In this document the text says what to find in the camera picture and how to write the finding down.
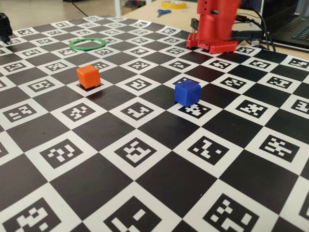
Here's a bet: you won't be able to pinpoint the white furniture leg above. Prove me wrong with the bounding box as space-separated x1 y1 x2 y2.
115 0 124 16

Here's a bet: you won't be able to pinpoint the thin black cable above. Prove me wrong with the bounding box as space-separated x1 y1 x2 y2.
235 6 277 52

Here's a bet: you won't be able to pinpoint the black white marker checkerboard mat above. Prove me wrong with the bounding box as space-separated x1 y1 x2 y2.
0 14 309 232

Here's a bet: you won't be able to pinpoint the blue cube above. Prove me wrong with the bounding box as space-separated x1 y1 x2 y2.
174 80 202 107

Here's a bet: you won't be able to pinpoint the black connector on base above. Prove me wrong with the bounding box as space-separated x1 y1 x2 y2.
191 17 200 33

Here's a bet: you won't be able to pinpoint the green ring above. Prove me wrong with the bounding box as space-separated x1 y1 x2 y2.
69 38 107 51

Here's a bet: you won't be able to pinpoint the orange cube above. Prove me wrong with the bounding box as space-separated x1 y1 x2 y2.
76 64 101 89

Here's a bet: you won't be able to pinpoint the black laptop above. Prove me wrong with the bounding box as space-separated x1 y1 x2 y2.
262 0 309 49

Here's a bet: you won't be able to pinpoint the black plastic device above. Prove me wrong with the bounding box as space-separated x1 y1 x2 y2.
0 12 13 44

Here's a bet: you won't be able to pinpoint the red robot arm with base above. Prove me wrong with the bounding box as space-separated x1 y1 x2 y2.
186 0 242 55

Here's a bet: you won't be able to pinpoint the yellow tape roll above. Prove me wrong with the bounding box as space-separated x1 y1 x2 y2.
161 0 187 10

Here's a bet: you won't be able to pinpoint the thick black cable plug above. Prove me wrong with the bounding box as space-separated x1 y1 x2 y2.
231 30 263 42

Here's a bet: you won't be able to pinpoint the blue handled scissors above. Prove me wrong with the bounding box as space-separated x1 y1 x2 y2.
156 9 172 18

